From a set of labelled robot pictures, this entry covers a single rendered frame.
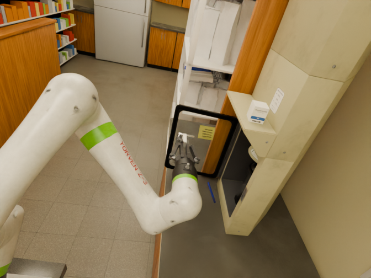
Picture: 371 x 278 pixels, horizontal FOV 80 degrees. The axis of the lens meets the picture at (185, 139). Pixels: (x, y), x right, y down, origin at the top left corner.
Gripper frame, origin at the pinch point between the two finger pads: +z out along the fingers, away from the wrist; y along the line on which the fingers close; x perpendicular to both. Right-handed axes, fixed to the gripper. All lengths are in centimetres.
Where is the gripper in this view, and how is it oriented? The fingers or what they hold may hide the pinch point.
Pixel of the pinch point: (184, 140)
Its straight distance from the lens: 99.8
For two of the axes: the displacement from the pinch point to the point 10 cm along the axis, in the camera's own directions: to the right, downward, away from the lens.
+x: -2.0, 8.0, 5.6
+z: -0.1, -5.8, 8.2
